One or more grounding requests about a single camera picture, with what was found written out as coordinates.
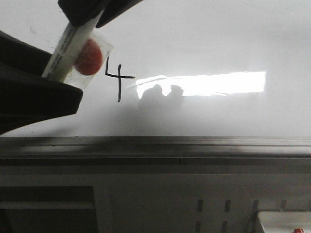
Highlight red magnet taped to marker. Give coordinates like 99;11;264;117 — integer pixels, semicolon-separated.
64;33;114;89

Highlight small red object in bin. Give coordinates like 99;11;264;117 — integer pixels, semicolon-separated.
293;228;304;233

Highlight metal whiteboard frame rail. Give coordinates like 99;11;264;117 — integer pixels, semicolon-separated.
0;136;311;166

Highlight white plastic bin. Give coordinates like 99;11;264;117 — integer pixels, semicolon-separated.
254;211;311;233

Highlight white whiteboard marker pen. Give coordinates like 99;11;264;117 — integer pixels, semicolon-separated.
42;10;104;83

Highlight white whiteboard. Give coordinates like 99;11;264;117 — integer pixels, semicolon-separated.
7;0;311;137

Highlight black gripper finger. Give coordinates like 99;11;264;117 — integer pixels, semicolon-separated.
0;32;83;133
58;0;142;28

